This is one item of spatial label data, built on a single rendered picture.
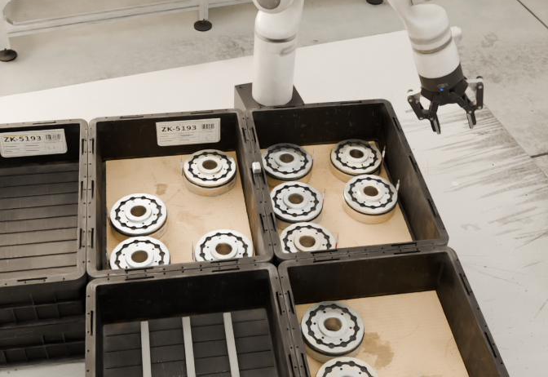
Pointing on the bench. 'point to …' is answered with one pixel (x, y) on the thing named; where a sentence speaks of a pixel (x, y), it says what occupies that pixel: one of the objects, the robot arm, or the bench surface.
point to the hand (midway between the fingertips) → (453, 122)
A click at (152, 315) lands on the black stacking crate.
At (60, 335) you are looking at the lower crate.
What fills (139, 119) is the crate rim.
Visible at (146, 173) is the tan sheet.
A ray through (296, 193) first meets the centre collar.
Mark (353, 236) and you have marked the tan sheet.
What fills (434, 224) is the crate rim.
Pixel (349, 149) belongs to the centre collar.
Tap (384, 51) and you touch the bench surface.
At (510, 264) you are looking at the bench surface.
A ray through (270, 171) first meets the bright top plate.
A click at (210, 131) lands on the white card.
